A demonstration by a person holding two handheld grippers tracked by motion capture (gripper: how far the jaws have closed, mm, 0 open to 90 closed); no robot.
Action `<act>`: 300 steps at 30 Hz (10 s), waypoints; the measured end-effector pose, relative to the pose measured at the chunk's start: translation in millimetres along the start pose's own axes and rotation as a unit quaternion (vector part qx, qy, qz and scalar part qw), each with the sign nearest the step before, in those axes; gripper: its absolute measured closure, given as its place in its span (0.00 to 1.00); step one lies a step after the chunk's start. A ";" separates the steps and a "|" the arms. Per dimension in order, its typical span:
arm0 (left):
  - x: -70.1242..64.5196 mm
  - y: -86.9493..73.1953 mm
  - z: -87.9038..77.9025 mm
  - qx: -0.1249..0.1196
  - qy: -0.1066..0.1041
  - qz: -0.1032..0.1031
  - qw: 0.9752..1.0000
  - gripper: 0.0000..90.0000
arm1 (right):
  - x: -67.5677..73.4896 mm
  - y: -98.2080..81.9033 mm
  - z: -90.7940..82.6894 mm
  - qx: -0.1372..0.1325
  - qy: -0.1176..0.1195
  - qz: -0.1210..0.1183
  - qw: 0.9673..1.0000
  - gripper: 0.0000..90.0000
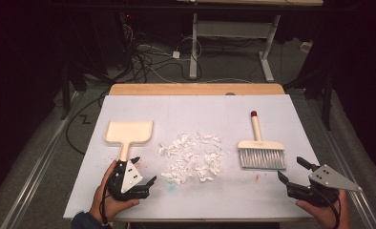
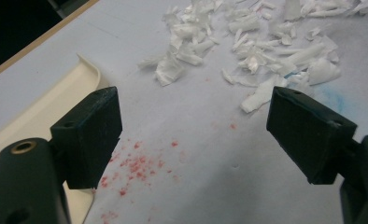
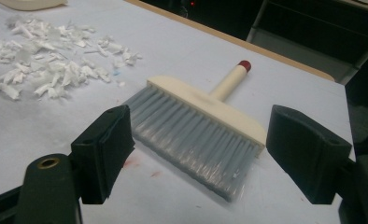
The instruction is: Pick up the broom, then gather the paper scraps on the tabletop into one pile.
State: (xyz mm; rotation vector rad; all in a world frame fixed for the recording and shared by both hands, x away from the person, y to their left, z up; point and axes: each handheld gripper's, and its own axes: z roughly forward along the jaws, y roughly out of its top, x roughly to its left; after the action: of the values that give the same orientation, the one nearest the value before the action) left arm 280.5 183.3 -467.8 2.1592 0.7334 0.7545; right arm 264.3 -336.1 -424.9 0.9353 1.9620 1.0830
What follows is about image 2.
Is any cream plastic dustpan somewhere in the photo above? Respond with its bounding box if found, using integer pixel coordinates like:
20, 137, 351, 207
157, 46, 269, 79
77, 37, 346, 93
0, 53, 110, 224

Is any wooden table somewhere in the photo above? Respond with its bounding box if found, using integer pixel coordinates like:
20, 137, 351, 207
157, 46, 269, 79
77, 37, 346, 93
0, 0, 101, 84

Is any pile of white paper scraps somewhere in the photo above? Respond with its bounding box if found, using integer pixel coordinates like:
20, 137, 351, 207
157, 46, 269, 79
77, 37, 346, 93
137, 0, 368, 114

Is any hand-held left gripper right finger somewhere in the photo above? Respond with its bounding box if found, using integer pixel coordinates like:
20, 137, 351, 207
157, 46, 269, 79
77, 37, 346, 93
265, 86, 359, 185

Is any white table cover board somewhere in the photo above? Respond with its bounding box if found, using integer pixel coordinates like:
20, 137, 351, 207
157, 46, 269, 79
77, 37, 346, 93
0, 0, 368, 224

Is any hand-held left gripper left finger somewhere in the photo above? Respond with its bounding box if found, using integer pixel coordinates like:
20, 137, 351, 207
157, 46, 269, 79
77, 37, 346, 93
50, 86, 123, 190

